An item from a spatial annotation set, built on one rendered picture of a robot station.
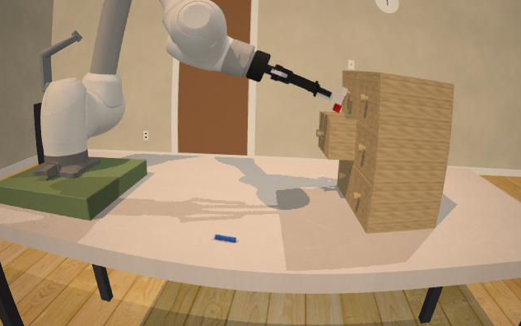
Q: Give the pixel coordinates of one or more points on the small wooden chest of drawers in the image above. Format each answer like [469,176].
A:
[414,129]

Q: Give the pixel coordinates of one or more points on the blue cylinder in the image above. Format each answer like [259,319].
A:
[225,238]

